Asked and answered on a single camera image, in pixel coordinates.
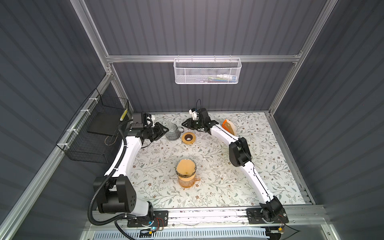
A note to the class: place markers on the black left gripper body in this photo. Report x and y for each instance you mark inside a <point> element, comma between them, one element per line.
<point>153,133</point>

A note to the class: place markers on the grey glass dripper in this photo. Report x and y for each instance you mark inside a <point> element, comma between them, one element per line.
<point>186,171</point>

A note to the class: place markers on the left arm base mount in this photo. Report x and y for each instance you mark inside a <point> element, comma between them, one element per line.
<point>154,218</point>

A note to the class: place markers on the grey glass carafe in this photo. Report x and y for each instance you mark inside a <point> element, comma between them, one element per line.
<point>174,132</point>

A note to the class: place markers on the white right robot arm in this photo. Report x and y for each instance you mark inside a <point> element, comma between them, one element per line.
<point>240,157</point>

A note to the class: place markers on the yellow marker pen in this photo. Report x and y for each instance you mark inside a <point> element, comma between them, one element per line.
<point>123,115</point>

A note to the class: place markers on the orange glass carafe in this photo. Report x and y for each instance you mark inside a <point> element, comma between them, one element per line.
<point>188,182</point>

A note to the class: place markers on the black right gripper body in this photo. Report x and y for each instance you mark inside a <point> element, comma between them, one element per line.
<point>196,125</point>

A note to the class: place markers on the black flat pad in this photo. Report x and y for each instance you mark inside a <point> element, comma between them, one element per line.
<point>104,124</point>

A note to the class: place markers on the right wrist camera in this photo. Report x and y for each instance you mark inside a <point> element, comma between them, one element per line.
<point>193,112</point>

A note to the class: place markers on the white wire basket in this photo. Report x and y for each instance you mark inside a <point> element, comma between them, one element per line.
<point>207,71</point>

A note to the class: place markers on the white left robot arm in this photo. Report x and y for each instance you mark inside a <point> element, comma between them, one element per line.
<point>115,192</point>

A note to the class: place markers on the orange coffee filter box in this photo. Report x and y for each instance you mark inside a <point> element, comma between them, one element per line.
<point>229,127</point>

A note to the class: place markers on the black wire basket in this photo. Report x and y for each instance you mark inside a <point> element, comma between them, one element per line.
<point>94,136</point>

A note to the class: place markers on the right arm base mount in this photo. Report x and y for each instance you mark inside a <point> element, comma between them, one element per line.
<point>260,216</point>

